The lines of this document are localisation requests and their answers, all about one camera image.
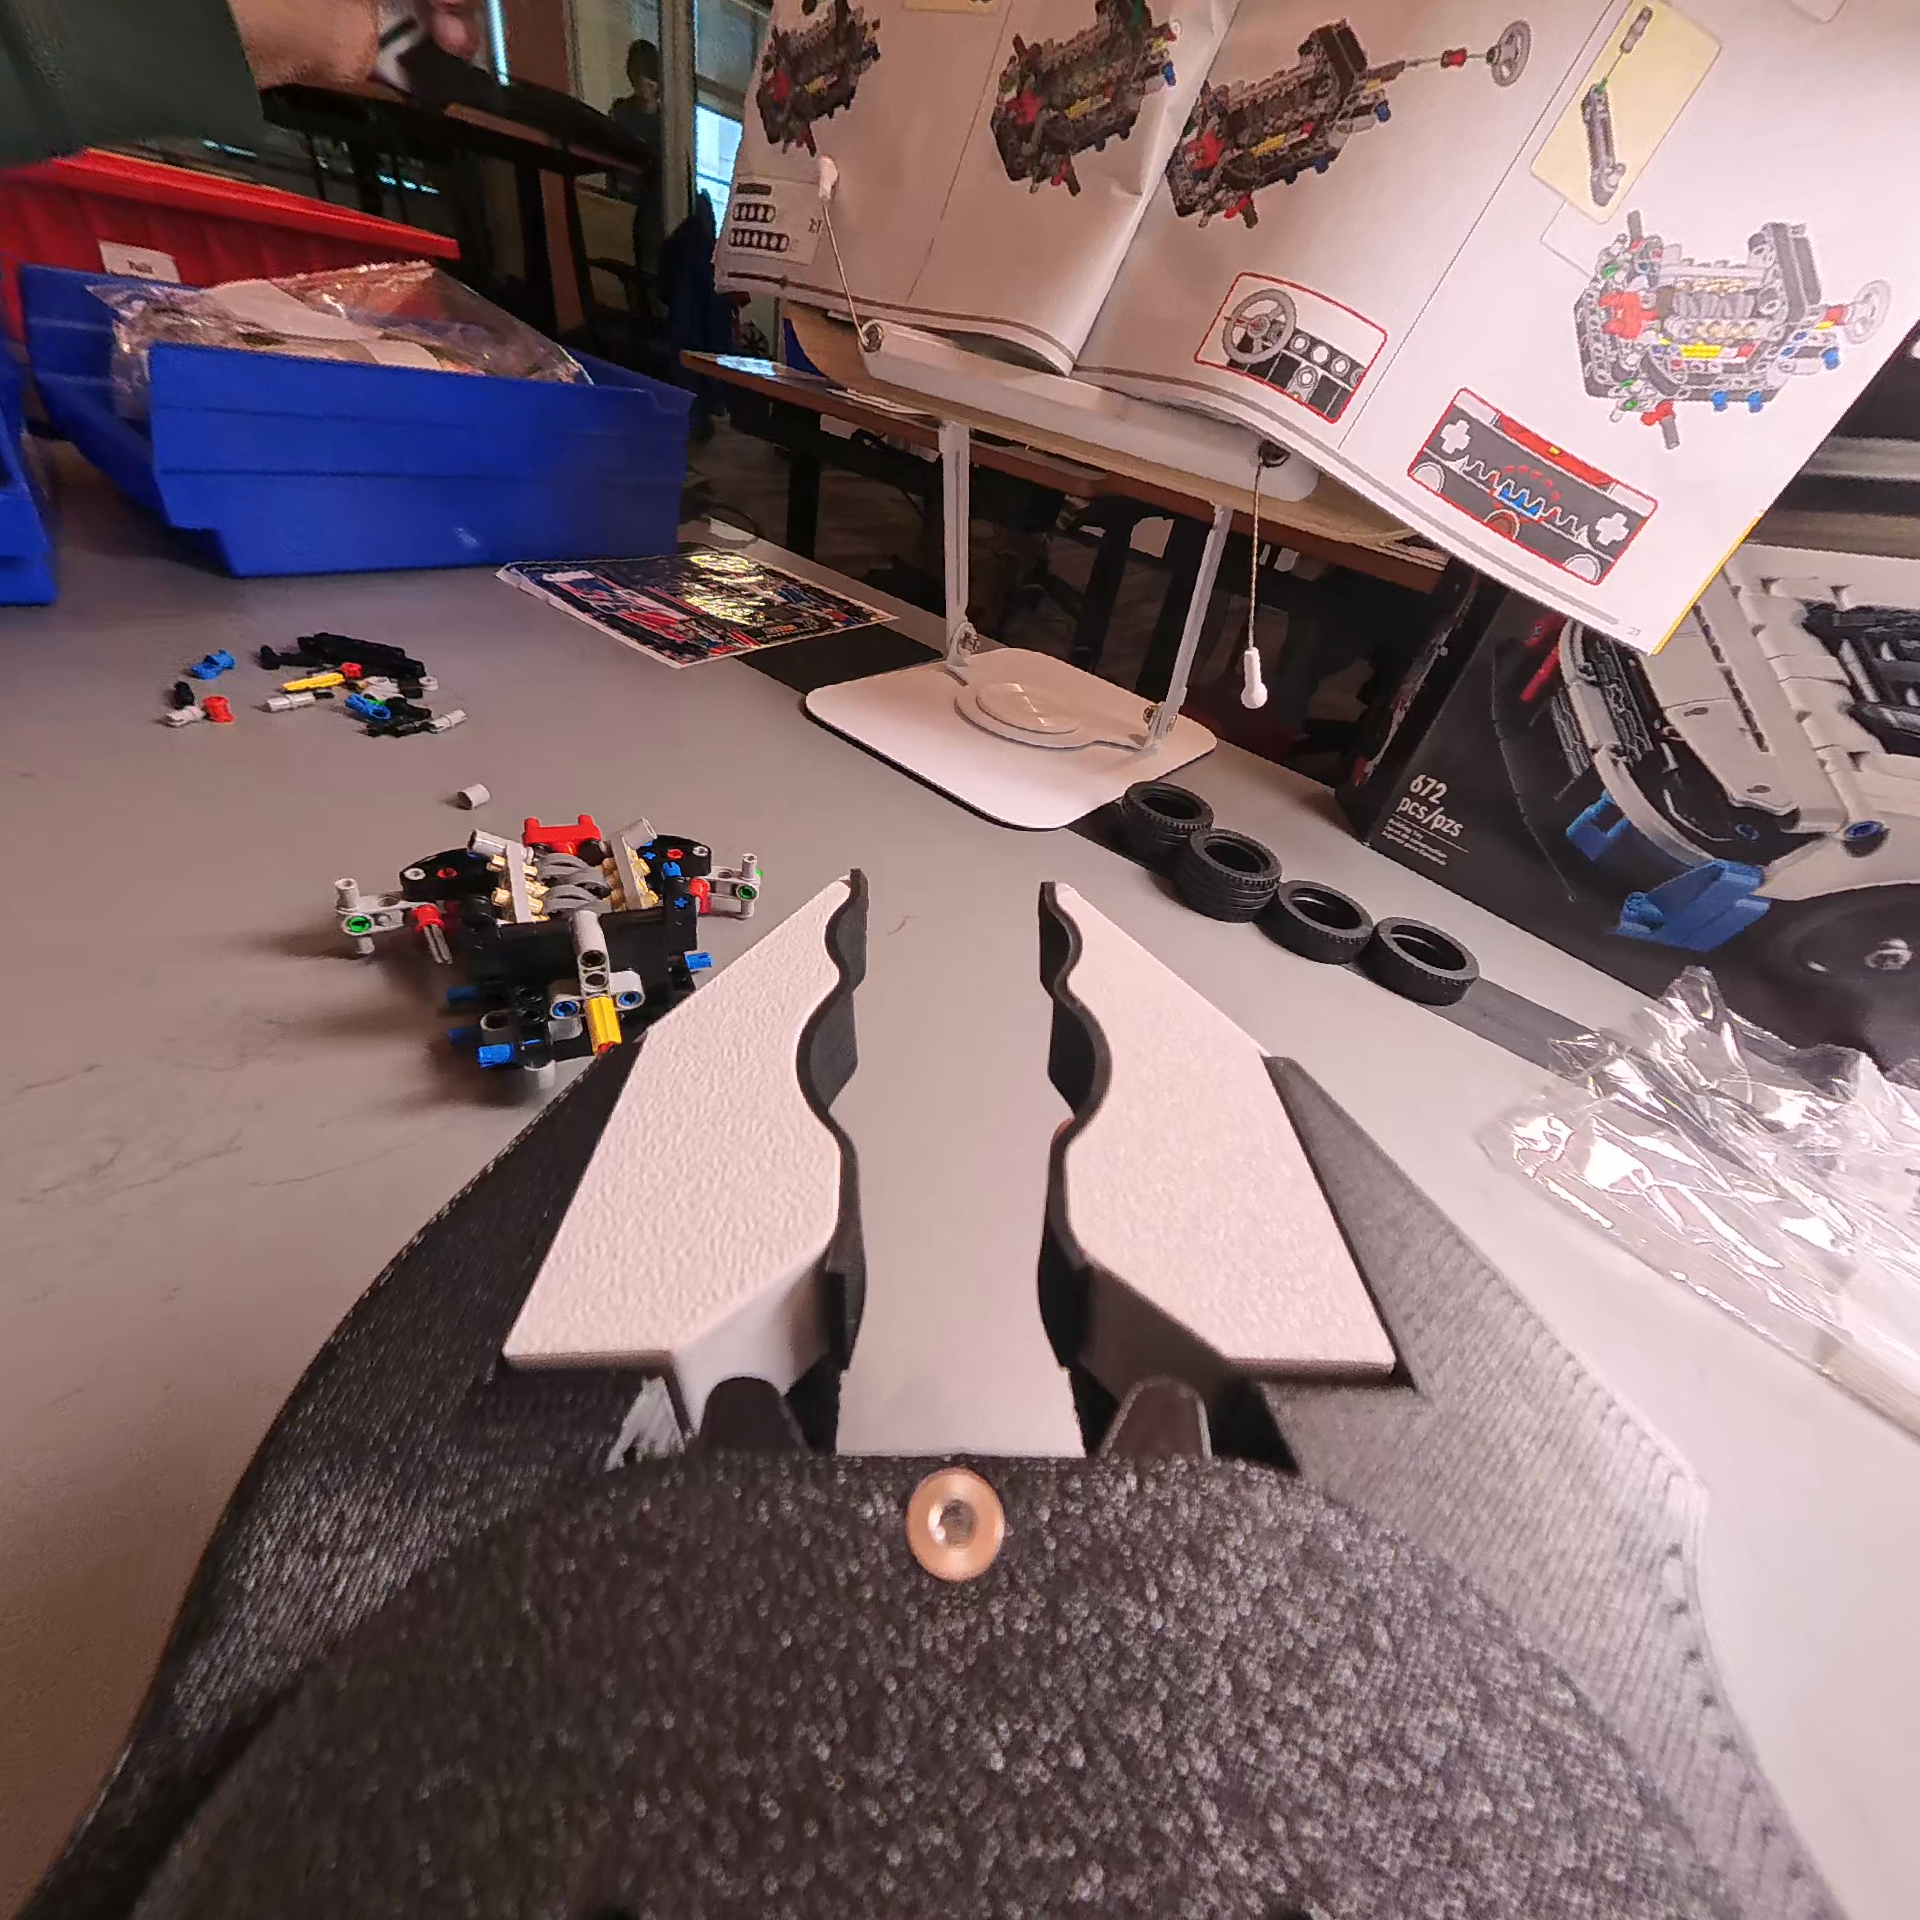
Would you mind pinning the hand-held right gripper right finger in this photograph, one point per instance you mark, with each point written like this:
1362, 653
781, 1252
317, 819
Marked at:
1214, 1201

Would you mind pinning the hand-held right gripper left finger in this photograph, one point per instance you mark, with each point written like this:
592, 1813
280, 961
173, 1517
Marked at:
703, 1185

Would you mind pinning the lego instruction booklet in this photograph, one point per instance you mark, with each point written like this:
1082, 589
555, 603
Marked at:
1439, 277

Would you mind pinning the partly built lego assembly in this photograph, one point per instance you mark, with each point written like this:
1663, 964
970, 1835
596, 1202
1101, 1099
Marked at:
555, 942

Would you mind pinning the lego sticker sheet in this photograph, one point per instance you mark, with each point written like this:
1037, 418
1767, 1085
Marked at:
689, 608

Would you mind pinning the black lego set box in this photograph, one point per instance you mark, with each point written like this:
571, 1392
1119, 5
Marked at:
1695, 811

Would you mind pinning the pile of small lego pieces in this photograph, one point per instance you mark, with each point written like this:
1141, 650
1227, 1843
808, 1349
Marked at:
353, 653

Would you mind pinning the clear bags of lego parts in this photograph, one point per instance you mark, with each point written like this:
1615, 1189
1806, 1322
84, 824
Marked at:
347, 325

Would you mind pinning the white book stand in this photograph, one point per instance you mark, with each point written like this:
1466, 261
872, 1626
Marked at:
961, 752

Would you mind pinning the empty clear plastic bag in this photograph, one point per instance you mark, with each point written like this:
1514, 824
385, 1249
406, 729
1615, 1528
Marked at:
1726, 1170

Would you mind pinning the wooden background table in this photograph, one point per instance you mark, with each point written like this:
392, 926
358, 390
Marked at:
1078, 477

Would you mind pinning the large blue storage bin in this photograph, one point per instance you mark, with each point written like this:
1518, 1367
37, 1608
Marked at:
376, 436

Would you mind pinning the red storage bin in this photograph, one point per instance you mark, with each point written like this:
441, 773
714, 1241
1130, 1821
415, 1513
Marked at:
226, 219

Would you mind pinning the black metal table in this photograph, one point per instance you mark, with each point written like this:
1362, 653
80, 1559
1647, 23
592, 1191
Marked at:
449, 128

